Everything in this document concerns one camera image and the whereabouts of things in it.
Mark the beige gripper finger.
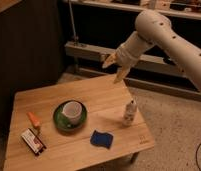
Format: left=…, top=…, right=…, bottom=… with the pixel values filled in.
left=102, top=53, right=116, bottom=68
left=114, top=67, right=130, bottom=83

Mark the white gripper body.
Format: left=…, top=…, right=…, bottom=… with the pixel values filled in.
left=115, top=44, right=139, bottom=68

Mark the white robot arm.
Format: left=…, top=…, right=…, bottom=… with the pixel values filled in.
left=102, top=10, right=201, bottom=92

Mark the metal pole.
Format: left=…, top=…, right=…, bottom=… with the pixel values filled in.
left=68, top=0, right=80, bottom=46

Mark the white cup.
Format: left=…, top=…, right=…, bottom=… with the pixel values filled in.
left=62, top=101, right=82, bottom=125

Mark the blue sponge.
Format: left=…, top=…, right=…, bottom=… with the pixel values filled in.
left=90, top=131, right=113, bottom=149

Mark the wooden table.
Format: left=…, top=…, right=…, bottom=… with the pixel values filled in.
left=4, top=75, right=155, bottom=171

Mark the green plate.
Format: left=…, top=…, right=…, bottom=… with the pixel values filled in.
left=53, top=100, right=87, bottom=132

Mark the cluttered shelf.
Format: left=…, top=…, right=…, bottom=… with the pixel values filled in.
left=62, top=0, right=201, bottom=20

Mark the orange carrot toy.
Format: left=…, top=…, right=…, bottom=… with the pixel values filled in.
left=27, top=112, right=41, bottom=128

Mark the red white snack box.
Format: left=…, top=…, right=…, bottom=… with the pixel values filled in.
left=21, top=128, right=46, bottom=156

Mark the grey rail beam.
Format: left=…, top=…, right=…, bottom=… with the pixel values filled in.
left=64, top=41, right=187, bottom=78

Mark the black cable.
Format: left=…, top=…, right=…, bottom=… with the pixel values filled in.
left=195, top=139, right=201, bottom=171

